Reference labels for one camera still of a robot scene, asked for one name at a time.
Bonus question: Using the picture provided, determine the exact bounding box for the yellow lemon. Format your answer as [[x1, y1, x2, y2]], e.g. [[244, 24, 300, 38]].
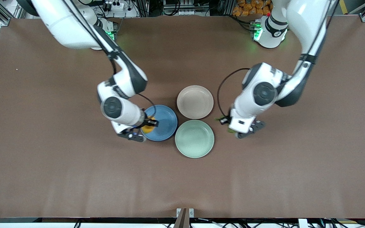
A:
[[141, 117, 156, 133]]

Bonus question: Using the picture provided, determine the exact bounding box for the green lettuce leaf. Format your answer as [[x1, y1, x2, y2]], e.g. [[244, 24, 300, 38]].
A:
[[214, 116, 238, 135]]

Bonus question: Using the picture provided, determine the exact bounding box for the blue plate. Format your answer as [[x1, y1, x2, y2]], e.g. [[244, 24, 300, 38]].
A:
[[139, 105, 178, 142]]

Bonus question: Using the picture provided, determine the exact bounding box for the beige plate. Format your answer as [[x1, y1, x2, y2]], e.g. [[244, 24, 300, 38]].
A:
[[177, 85, 214, 120]]

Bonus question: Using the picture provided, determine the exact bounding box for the light green plate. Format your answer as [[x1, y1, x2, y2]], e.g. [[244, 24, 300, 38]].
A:
[[175, 120, 215, 158]]

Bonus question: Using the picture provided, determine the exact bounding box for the long white power strip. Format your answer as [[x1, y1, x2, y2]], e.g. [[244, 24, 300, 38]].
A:
[[178, 9, 202, 16]]

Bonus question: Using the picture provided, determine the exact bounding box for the white power strip with plugs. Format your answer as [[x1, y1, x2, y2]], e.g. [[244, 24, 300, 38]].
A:
[[102, 0, 126, 12]]

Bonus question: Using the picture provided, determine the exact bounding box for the pile of orange bags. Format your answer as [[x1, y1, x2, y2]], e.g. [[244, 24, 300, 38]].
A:
[[232, 0, 274, 17]]

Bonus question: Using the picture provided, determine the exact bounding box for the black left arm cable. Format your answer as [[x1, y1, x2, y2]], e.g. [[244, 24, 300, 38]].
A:
[[217, 0, 340, 119]]

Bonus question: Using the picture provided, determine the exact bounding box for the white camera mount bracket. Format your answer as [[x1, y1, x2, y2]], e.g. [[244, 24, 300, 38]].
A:
[[176, 208, 195, 219]]

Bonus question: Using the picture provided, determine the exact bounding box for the black base cable bundle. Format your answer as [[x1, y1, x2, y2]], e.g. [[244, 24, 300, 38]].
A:
[[227, 14, 254, 33]]

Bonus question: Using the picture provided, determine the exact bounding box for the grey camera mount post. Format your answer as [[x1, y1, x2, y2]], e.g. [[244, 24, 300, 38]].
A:
[[173, 208, 190, 228]]

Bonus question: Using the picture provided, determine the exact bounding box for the black cable bundle under table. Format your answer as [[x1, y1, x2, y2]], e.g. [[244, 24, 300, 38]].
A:
[[320, 212, 365, 228]]

